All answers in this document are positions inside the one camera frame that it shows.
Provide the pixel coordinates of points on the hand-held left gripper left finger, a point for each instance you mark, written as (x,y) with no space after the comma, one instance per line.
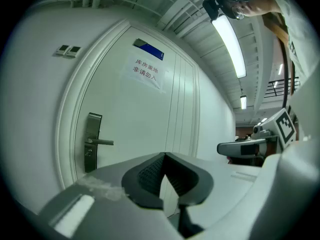
(112,221)

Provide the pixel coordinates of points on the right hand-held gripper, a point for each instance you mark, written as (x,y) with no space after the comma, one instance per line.
(283,127)

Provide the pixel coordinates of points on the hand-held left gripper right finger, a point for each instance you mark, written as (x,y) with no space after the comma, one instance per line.
(225,184)

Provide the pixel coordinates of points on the small dark metal part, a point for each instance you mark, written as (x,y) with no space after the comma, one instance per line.
(89,153)

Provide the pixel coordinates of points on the metal door lock plate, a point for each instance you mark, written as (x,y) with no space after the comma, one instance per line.
(93,124)

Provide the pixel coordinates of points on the blue door plate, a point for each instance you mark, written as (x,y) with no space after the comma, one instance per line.
(152,50)

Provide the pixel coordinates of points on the short ceiling light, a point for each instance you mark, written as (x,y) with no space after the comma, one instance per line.
(243,102)

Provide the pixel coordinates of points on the black railing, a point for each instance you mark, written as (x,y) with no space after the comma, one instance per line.
(280,86)

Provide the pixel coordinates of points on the long ceiling light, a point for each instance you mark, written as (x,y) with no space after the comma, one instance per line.
(231,46)

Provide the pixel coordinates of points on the white paper sign red print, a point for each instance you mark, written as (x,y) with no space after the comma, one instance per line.
(145,74)

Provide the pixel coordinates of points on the person's glasses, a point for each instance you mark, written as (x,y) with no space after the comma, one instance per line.
(238,12)

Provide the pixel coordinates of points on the person's white shirt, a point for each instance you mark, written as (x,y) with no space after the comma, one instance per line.
(300,21)

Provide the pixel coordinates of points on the person's head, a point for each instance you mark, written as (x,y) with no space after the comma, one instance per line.
(261,4)

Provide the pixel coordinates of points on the black head-worn camera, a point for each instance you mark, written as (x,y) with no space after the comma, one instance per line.
(212,6)

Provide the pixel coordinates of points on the white wall control panel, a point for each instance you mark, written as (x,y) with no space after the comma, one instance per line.
(74,51)
(62,50)

